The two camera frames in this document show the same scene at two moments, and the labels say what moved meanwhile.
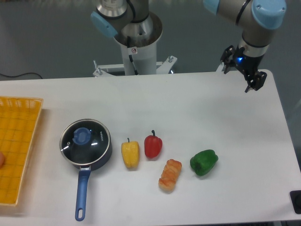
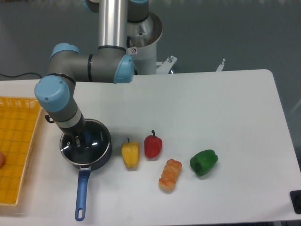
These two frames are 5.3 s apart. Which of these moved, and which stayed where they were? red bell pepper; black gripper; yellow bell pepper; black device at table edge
Moved: black gripper
Stayed: red bell pepper; black device at table edge; yellow bell pepper
